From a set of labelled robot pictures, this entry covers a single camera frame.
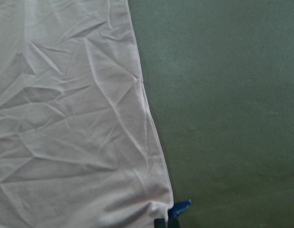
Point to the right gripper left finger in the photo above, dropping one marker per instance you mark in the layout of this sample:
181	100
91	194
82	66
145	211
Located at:
159	223

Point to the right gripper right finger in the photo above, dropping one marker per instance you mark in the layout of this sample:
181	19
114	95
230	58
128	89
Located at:
173	223

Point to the pink Snoopy t-shirt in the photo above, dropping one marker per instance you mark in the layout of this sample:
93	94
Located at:
78	144

